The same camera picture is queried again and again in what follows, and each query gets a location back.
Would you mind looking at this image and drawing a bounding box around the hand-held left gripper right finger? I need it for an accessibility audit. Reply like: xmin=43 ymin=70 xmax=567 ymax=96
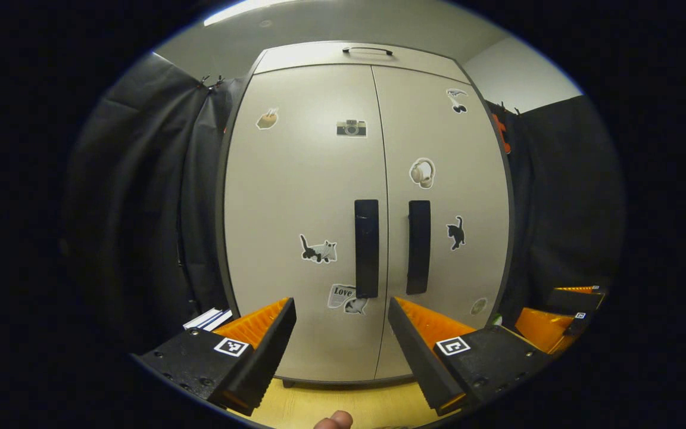
xmin=388 ymin=296 xmax=549 ymax=416

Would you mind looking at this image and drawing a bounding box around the white cabinet door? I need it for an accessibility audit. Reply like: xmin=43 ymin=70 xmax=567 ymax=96
xmin=372 ymin=66 xmax=510 ymax=379
xmin=224 ymin=64 xmax=388 ymax=382

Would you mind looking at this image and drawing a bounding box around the blue book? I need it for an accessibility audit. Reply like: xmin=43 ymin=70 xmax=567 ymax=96
xmin=203 ymin=310 xmax=233 ymax=331

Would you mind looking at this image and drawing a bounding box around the white grey cabinet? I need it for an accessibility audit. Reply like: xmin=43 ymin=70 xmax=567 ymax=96
xmin=215 ymin=41 xmax=516 ymax=388

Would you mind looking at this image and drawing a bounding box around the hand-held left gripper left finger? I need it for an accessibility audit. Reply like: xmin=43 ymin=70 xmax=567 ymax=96
xmin=135 ymin=297 xmax=297 ymax=416

